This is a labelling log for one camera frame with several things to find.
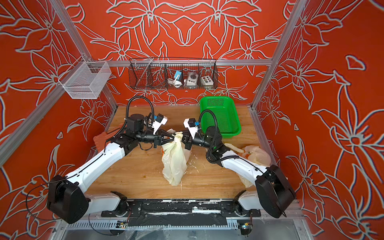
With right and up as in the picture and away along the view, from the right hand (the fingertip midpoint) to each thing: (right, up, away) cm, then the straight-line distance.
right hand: (171, 136), depth 68 cm
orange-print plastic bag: (+2, -10, -1) cm, 11 cm away
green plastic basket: (+37, +5, +39) cm, 54 cm away
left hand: (+1, -1, +2) cm, 3 cm away
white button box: (+19, +33, +27) cm, 47 cm away
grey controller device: (+10, +33, +23) cm, 42 cm away
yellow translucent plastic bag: (+42, -10, +8) cm, 44 cm away
